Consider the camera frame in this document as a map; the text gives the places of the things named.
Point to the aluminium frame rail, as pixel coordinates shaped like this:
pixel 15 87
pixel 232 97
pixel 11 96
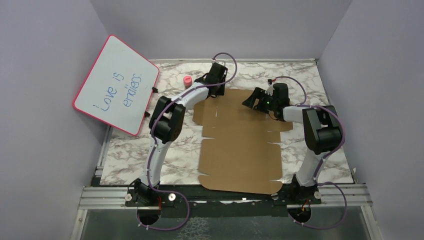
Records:
pixel 187 201

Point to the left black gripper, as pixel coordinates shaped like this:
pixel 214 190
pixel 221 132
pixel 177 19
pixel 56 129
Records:
pixel 220 92

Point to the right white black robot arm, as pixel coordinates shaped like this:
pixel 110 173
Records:
pixel 323 134

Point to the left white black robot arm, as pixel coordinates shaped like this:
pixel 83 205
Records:
pixel 166 124

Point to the pink-framed whiteboard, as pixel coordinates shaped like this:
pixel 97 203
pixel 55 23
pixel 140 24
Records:
pixel 118 87

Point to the pink-capped clear bottle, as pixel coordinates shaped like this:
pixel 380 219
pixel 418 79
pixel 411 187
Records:
pixel 187 81

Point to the brown cardboard box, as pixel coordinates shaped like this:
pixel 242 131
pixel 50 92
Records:
pixel 240 150

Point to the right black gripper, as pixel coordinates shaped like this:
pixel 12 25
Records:
pixel 258 93

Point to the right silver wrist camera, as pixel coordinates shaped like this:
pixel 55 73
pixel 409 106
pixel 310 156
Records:
pixel 270 90

